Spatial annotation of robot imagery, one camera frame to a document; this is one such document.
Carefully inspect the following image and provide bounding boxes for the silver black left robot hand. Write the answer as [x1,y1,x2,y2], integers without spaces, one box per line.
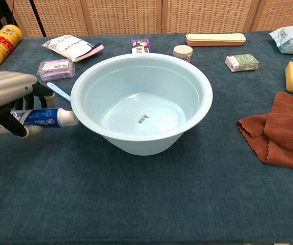
[0,70,58,140]

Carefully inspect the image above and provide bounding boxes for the purple floss pick box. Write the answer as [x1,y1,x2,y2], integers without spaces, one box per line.
[36,58,75,82]

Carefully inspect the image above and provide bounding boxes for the blue white toothpaste tube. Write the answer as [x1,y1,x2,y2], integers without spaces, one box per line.
[0,107,79,140]

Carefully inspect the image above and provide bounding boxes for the light blue toothbrush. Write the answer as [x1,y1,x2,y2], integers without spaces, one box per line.
[46,82,72,103]

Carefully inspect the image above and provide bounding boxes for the yellow bottle red label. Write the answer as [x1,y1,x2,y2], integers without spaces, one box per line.
[0,24,23,68]

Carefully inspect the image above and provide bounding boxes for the white tissue packet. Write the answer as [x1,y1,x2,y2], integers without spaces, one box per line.
[41,34,104,63]

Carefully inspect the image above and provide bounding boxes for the black tripod stand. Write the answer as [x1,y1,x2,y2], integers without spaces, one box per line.
[29,0,47,37]

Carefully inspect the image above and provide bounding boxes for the light blue plastic basin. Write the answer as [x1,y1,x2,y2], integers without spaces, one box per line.
[70,53,214,156]

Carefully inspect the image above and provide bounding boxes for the woven folding screen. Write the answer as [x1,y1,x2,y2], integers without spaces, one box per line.
[5,0,293,38]

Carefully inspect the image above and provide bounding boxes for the purple toothpaste carton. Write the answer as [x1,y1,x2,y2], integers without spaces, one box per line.
[131,38,152,54]

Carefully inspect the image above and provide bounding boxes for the teal fabric table cover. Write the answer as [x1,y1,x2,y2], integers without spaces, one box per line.
[0,30,293,245]

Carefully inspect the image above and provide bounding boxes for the small white cream jar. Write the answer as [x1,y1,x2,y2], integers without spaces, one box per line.
[173,44,194,63]

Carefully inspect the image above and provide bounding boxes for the long beige pink case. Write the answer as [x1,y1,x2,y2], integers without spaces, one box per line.
[185,33,247,47]

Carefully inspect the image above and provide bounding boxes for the green white tissue pack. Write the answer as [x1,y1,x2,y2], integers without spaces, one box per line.
[224,53,260,73]

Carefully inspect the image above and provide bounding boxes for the brown cloth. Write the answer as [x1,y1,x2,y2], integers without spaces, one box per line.
[236,91,293,169]

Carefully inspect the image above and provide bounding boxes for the light blue wet wipes pack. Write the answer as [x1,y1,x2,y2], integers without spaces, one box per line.
[269,24,293,57]

